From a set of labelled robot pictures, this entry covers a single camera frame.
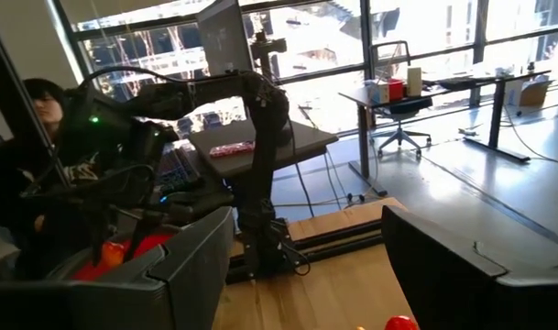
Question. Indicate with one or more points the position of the large window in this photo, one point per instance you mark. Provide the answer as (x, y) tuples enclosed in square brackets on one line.
[(329, 32)]

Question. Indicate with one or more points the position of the red toy apple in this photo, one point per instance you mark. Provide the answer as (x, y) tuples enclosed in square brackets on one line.
[(400, 323)]

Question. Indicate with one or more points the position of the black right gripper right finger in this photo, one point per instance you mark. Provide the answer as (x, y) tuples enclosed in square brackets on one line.
[(466, 293)]

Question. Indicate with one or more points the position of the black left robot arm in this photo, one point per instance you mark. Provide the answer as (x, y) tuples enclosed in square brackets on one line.
[(265, 183)]

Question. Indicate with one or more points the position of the grey desk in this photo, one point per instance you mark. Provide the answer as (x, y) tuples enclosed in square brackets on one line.
[(306, 142)]

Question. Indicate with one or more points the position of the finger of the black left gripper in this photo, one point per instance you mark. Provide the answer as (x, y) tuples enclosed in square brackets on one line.
[(99, 238), (143, 236)]

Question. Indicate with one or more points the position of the dark long desk top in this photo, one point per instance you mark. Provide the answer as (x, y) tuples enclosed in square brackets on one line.
[(443, 84)]

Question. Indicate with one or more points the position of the black computer mouse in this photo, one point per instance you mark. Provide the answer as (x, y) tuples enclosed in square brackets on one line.
[(180, 198)]

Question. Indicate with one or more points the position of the black monitor stand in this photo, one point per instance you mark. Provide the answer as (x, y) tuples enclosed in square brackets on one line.
[(267, 48)]

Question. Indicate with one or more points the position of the cardboard box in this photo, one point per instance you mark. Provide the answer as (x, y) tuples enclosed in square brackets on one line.
[(532, 91)]

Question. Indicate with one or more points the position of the small orange toy fruit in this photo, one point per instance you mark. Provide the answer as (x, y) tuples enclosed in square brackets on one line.
[(111, 256)]

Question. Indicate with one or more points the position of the pink patterned pad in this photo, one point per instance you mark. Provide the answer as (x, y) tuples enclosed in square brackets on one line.
[(230, 149)]

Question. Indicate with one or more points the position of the grey monitor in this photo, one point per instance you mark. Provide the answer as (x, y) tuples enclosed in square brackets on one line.
[(223, 36)]

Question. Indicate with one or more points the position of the person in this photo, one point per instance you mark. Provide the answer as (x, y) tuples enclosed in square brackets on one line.
[(45, 110)]

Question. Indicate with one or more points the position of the backlit computer keyboard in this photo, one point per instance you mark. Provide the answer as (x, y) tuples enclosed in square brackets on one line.
[(178, 172)]

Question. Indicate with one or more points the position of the black table leg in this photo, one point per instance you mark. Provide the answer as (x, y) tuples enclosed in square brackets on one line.
[(496, 119), (363, 142)]

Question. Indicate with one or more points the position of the black office chair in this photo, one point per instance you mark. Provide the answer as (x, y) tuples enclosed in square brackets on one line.
[(400, 133)]

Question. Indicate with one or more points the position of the blue white box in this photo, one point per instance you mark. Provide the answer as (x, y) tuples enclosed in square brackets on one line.
[(379, 91)]

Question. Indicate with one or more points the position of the red box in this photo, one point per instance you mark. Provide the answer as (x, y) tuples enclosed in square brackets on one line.
[(396, 88)]

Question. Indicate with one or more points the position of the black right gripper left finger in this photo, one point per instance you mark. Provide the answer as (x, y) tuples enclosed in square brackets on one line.
[(123, 302)]

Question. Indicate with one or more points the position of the red collapsible bowl grey rim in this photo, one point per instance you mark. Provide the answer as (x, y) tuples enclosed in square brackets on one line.
[(150, 243)]

